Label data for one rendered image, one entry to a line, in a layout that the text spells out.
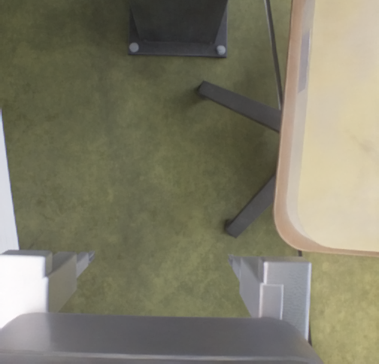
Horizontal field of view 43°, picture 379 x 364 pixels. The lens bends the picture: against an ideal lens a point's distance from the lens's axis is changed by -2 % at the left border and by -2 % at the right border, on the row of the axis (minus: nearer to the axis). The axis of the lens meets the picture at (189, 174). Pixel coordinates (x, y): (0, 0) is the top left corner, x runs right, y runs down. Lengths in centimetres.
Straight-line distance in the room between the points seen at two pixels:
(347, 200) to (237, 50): 70
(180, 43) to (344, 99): 67
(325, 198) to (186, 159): 64
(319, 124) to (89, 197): 74
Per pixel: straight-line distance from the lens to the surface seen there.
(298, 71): 66
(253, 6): 127
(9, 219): 32
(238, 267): 16
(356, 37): 63
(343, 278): 129
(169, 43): 122
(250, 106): 114
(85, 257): 17
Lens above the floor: 119
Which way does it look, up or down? 88 degrees down
